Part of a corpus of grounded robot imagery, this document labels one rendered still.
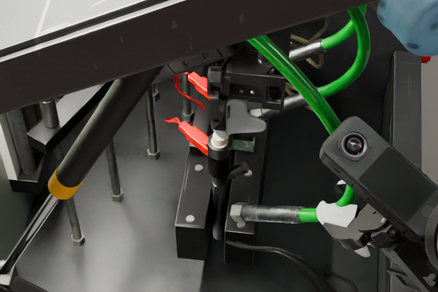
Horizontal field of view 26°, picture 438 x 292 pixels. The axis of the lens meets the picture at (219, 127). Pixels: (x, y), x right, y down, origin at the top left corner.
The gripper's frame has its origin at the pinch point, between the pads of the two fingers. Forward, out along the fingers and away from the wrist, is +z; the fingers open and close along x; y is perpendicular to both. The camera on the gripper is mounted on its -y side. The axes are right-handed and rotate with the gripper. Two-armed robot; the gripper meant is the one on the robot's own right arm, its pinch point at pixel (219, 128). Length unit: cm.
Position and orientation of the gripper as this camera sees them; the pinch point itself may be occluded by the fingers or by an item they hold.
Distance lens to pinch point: 108.9
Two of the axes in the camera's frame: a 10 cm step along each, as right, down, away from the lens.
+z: 0.0, 6.1, 7.9
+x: 1.3, -7.8, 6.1
